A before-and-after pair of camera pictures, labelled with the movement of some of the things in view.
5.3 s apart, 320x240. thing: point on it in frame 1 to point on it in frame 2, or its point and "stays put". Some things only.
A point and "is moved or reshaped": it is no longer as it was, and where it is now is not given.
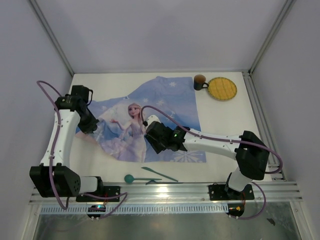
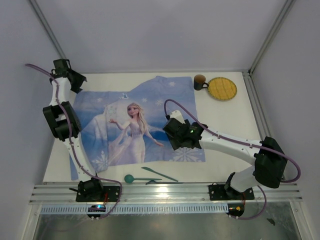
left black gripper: [91, 127] to [80, 79]
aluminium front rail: [272, 192] stays put
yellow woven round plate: [222, 88] stays put
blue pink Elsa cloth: [122, 121] is moved or reshaped
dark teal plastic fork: [152, 181] stays put
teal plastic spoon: [129, 178] stays put
